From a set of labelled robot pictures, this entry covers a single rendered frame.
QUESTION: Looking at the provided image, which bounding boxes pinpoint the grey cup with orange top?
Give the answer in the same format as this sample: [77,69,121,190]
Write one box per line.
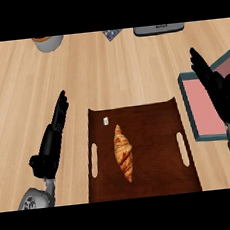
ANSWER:
[32,35,66,55]

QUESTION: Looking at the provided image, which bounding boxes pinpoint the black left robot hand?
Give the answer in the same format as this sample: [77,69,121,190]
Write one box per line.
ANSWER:
[21,89,77,182]

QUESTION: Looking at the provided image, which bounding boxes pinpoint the dark grey flat appliance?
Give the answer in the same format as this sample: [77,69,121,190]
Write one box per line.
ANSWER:
[132,22,186,38]

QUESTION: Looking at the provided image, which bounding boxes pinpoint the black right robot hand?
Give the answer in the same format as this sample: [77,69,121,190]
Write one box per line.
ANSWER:
[188,43,230,128]

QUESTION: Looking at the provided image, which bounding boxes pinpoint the golden brown croissant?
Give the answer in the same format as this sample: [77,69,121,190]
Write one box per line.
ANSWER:
[111,122,137,185]

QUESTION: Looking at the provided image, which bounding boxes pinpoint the small blue packet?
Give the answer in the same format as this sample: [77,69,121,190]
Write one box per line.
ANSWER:
[101,29,125,43]

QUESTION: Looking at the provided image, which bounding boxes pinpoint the dark brown wooden tray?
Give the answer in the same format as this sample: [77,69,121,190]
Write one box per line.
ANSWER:
[78,95,203,204]

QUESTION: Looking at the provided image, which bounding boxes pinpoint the teal box with pink inside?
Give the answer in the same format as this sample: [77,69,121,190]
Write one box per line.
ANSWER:
[174,42,230,145]

